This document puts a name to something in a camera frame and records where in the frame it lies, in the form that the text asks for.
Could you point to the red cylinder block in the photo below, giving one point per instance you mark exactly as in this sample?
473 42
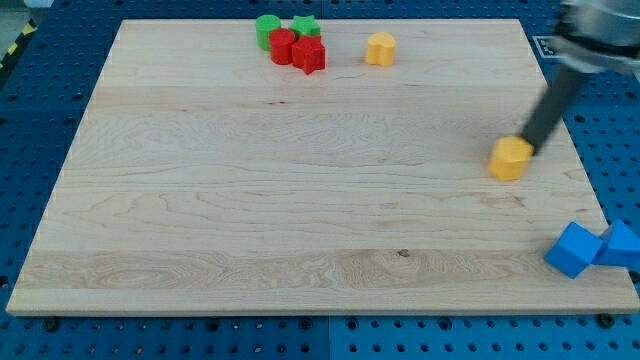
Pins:
281 41

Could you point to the yellow hexagon block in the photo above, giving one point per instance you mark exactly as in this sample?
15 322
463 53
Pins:
510 157

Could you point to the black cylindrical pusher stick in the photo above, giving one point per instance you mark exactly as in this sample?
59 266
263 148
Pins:
559 95

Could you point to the light wooden board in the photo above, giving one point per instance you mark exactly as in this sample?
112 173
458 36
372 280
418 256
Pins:
204 180

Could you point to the yellow heart block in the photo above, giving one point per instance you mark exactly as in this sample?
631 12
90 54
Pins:
381 49

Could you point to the green cylinder block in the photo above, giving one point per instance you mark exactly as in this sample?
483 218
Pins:
264 25

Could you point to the green star block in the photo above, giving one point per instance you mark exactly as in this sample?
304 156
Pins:
305 25

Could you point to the blue triangle block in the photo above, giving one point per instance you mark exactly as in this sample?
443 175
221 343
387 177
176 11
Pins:
620 246

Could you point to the red star block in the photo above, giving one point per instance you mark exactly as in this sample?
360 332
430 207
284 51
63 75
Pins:
309 54

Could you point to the blue cube block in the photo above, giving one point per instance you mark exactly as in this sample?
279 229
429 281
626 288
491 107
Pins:
574 250

